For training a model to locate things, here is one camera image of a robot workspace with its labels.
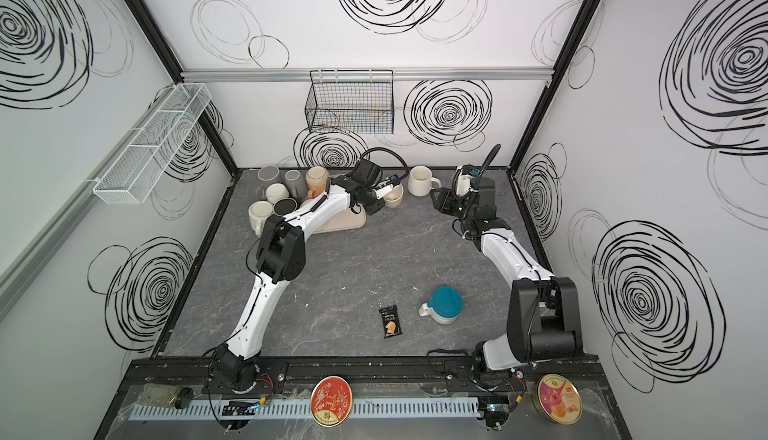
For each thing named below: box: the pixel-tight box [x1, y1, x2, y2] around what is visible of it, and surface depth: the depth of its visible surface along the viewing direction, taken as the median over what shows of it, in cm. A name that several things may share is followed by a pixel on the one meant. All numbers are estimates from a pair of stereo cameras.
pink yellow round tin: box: [532, 373, 583, 426], surface depth 69 cm
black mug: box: [273, 197, 298, 216], surface depth 99 cm
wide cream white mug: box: [248, 200, 274, 238], surface depth 98 cm
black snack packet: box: [379, 304, 403, 339], surface depth 84 cm
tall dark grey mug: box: [257, 165, 283, 200], surface depth 107 cm
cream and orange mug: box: [305, 166, 329, 199], surface depth 109 cm
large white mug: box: [408, 165, 442, 197], surface depth 111 cm
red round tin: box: [310, 375, 353, 428], surface depth 69 cm
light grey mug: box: [284, 169, 309, 204], surface depth 107 cm
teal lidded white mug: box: [419, 286, 463, 325], surface depth 80 cm
